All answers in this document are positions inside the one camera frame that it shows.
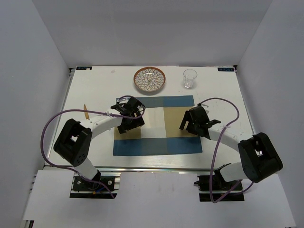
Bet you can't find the purple cable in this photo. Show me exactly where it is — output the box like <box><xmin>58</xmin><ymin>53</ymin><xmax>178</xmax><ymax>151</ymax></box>
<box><xmin>40</xmin><ymin>95</ymin><xmax>146</xmax><ymax>199</ymax></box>
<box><xmin>197</xmin><ymin>97</ymin><xmax>254</xmax><ymax>204</ymax></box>

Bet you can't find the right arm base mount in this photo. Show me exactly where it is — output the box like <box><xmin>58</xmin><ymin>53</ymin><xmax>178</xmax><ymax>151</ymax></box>
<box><xmin>194</xmin><ymin>175</ymin><xmax>245</xmax><ymax>202</ymax></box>

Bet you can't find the floral patterned ceramic bowl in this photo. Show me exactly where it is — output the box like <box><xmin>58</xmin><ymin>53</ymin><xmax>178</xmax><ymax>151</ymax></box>
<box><xmin>133</xmin><ymin>67</ymin><xmax>166</xmax><ymax>92</ymax></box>

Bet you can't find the blue beige placemat cloth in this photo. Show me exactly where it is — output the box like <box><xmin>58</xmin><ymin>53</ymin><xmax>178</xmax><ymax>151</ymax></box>
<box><xmin>113</xmin><ymin>95</ymin><xmax>203</xmax><ymax>156</ymax></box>

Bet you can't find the blue corner label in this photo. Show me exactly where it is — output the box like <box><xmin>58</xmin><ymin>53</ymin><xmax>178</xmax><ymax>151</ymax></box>
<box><xmin>76</xmin><ymin>66</ymin><xmax>92</xmax><ymax>71</ymax></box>
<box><xmin>218</xmin><ymin>67</ymin><xmax>235</xmax><ymax>72</ymax></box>

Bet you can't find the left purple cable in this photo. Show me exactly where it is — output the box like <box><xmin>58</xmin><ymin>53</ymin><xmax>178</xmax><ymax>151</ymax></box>
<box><xmin>40</xmin><ymin>95</ymin><xmax>146</xmax><ymax>199</ymax></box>

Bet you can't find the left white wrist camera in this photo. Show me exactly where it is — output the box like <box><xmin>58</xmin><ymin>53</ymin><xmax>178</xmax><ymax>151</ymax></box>
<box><xmin>116</xmin><ymin>97</ymin><xmax>129</xmax><ymax>106</ymax></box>

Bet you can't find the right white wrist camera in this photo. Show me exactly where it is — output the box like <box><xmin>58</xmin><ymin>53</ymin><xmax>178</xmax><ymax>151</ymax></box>
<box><xmin>198</xmin><ymin>103</ymin><xmax>209</xmax><ymax>114</ymax></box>

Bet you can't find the gold knife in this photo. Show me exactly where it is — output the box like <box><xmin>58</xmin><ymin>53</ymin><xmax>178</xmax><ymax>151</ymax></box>
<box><xmin>83</xmin><ymin>104</ymin><xmax>90</xmax><ymax>120</ymax></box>

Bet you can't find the right blue corner label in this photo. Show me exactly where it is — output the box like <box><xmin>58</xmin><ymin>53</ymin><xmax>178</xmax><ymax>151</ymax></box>
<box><xmin>218</xmin><ymin>67</ymin><xmax>235</xmax><ymax>72</ymax></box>

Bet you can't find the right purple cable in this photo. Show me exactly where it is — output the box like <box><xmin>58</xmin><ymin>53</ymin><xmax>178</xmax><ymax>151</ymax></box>
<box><xmin>197</xmin><ymin>97</ymin><xmax>254</xmax><ymax>204</ymax></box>

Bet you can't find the left blue corner label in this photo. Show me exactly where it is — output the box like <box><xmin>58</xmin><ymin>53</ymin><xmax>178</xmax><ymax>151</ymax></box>
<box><xmin>76</xmin><ymin>66</ymin><xmax>92</xmax><ymax>71</ymax></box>

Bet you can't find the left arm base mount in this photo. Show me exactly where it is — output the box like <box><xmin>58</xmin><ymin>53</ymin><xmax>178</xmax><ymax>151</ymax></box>
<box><xmin>69</xmin><ymin>176</ymin><xmax>120</xmax><ymax>200</ymax></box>

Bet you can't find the clear drinking glass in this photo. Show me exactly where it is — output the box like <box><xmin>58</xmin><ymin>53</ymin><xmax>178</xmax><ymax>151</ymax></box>
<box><xmin>183</xmin><ymin>69</ymin><xmax>198</xmax><ymax>88</ymax></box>

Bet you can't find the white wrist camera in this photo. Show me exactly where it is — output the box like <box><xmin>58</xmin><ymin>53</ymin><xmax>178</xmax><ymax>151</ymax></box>
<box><xmin>116</xmin><ymin>97</ymin><xmax>129</xmax><ymax>106</ymax></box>
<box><xmin>198</xmin><ymin>103</ymin><xmax>209</xmax><ymax>114</ymax></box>

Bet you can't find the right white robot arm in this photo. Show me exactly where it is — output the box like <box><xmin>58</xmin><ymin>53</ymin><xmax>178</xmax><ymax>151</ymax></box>
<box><xmin>180</xmin><ymin>106</ymin><xmax>283</xmax><ymax>190</ymax></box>

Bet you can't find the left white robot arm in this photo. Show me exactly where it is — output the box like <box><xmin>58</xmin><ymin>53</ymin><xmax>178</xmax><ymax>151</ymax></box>
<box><xmin>53</xmin><ymin>96</ymin><xmax>146</xmax><ymax>190</ymax></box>

